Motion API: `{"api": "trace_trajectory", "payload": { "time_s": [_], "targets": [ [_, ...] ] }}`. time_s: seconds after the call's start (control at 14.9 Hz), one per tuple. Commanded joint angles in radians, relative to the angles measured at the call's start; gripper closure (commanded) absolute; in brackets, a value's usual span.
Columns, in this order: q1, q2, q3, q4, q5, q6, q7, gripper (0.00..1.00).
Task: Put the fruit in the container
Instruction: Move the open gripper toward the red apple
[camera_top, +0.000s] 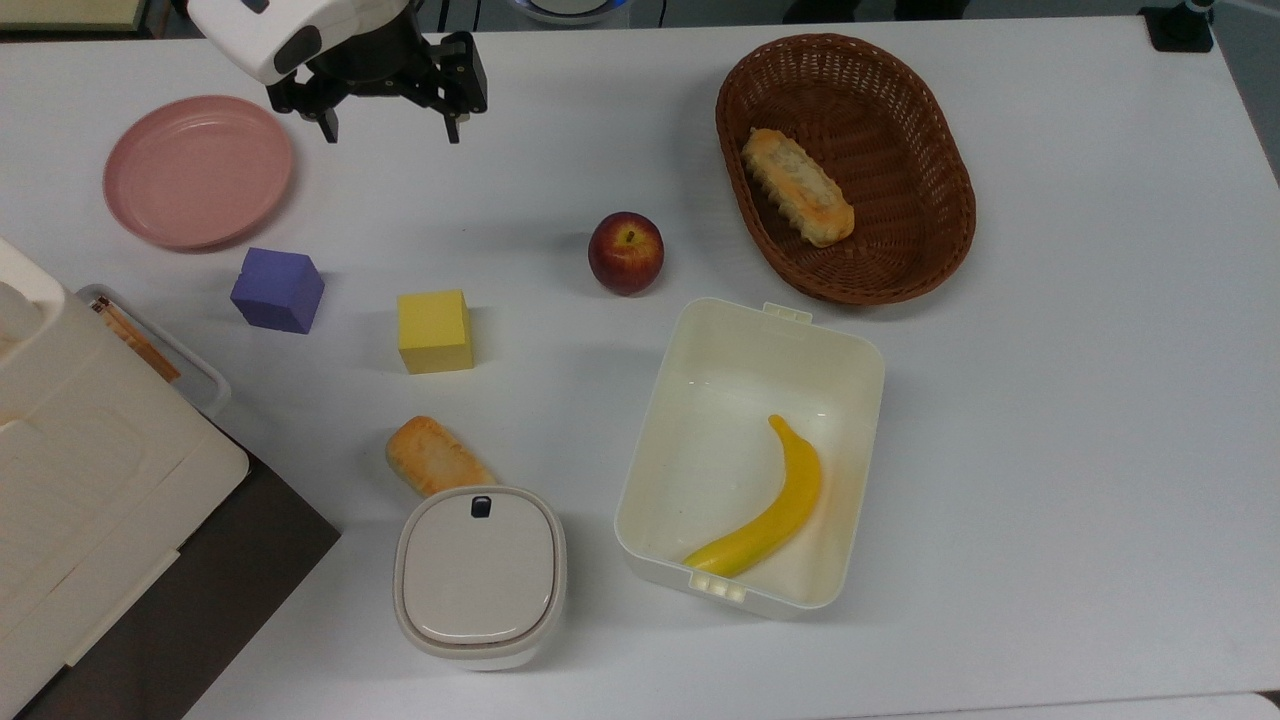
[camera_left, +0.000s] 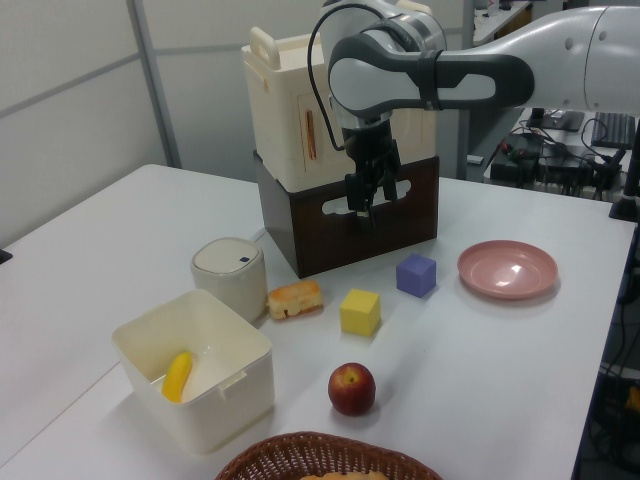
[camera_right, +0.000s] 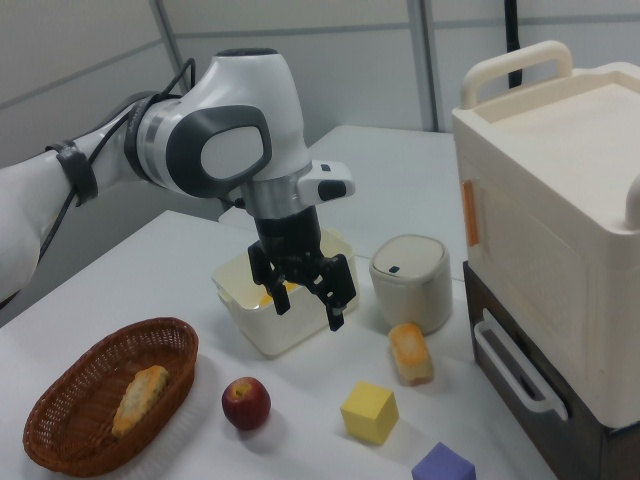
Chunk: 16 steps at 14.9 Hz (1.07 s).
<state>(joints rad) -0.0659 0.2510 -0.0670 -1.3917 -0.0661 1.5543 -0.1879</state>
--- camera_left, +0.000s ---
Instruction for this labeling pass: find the purple foam cube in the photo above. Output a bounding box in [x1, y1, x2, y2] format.
[395, 252, 438, 300]

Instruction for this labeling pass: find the small cream lidded bin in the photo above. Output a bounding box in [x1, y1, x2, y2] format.
[190, 236, 267, 324]

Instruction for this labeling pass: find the red toy apple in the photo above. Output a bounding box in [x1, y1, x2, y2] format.
[327, 362, 377, 417]

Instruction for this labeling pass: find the black electronics with cables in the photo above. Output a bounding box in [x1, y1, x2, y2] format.
[488, 127, 627, 199]

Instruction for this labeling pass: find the dark brown wooden box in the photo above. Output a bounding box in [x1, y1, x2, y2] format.
[253, 149, 442, 280]

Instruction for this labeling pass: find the yellow foam cube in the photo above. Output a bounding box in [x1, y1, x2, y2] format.
[339, 288, 383, 337]

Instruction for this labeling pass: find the cream open plastic container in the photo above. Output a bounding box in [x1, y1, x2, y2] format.
[111, 288, 276, 456]

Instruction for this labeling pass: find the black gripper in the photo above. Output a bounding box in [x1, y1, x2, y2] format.
[341, 119, 402, 232]

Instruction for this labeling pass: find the yellow toy banana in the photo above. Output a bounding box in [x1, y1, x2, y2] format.
[160, 351, 195, 404]

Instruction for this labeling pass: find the toy bread loaf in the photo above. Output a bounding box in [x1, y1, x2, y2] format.
[299, 468, 387, 480]

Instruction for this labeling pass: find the brown wicker basket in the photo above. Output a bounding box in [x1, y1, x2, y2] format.
[214, 432, 444, 480]

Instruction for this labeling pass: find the toy sponge cake slice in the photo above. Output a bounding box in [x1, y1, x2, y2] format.
[266, 280, 326, 322]

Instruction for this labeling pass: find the pink plastic plate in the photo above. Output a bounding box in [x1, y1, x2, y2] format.
[457, 240, 560, 301]

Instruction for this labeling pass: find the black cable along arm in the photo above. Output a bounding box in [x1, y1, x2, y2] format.
[306, 5, 397, 151]

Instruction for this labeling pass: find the cream toy cabinet with handles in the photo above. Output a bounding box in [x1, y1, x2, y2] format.
[241, 0, 439, 194]

